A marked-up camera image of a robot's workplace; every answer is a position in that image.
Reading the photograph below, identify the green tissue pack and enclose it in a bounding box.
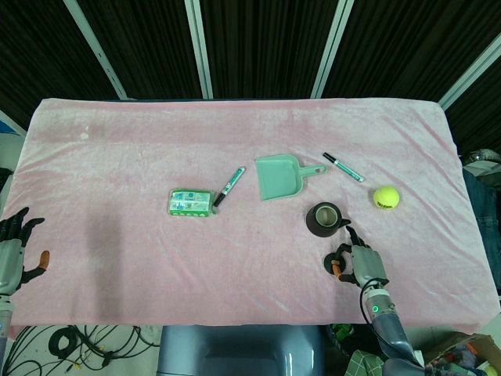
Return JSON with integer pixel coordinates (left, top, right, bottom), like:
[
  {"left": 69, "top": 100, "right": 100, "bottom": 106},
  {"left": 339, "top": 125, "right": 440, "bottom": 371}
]
[{"left": 168, "top": 188, "right": 218, "bottom": 218}]

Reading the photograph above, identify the yellow tennis ball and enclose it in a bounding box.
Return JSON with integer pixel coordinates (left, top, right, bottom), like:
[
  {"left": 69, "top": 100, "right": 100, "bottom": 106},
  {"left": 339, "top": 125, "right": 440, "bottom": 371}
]
[{"left": 372, "top": 185, "right": 401, "bottom": 212}]

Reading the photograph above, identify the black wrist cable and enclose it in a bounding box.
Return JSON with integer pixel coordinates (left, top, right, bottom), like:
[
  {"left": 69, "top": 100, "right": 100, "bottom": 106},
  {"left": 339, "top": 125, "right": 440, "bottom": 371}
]
[{"left": 359, "top": 277, "right": 389, "bottom": 327}]

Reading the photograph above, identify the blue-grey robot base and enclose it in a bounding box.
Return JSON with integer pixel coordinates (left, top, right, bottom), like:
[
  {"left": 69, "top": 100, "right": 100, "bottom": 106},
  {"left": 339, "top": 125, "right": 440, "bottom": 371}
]
[{"left": 156, "top": 324, "right": 326, "bottom": 376}]

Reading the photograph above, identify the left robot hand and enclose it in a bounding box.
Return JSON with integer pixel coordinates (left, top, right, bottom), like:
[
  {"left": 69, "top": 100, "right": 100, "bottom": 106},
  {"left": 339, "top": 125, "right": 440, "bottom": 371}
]
[{"left": 0, "top": 207, "right": 51, "bottom": 295}]

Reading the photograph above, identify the green marker with black cap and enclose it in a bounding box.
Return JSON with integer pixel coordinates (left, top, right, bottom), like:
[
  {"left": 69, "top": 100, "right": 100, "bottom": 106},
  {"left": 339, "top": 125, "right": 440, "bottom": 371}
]
[
  {"left": 323, "top": 152, "right": 366, "bottom": 184},
  {"left": 212, "top": 166, "right": 247, "bottom": 208}
]

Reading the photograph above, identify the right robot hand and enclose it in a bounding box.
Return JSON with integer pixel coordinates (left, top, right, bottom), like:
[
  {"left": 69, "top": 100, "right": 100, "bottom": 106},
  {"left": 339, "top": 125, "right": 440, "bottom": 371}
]
[{"left": 324, "top": 226, "right": 390, "bottom": 289}]

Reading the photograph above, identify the green checked cloth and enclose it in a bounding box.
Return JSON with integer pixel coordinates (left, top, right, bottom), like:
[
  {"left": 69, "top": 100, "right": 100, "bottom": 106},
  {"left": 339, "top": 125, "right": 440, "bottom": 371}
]
[{"left": 345, "top": 348, "right": 387, "bottom": 376}]

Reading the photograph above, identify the white aluminium frame bar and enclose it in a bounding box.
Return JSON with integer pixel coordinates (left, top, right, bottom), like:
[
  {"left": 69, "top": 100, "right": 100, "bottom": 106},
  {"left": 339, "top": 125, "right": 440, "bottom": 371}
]
[
  {"left": 438, "top": 33, "right": 501, "bottom": 111},
  {"left": 310, "top": 0, "right": 355, "bottom": 99},
  {"left": 184, "top": 0, "right": 214, "bottom": 99},
  {"left": 62, "top": 0, "right": 128, "bottom": 99}
]

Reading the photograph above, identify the green plastic dustpan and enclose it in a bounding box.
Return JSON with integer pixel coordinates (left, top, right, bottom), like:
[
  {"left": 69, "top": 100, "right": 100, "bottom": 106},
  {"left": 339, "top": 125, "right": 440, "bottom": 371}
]
[{"left": 254, "top": 154, "right": 327, "bottom": 203}]

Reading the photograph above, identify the black floor cable bundle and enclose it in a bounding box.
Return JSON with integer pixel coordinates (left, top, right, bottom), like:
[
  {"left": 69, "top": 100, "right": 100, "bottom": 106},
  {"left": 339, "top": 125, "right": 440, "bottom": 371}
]
[{"left": 0, "top": 324, "right": 162, "bottom": 376}]

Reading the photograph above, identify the brown cardboard box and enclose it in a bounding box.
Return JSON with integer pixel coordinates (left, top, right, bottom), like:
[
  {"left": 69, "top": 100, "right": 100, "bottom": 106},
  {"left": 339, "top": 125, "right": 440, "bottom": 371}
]
[{"left": 424, "top": 332, "right": 501, "bottom": 376}]

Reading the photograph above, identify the blue denim garment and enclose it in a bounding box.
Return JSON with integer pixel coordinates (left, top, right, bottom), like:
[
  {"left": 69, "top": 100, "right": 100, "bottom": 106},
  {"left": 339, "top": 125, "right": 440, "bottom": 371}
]
[{"left": 462, "top": 150, "right": 501, "bottom": 251}]

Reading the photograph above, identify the pink plush table cloth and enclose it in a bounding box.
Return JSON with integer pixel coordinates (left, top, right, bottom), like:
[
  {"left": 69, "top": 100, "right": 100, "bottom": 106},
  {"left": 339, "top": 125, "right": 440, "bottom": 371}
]
[{"left": 8, "top": 97, "right": 501, "bottom": 334}]

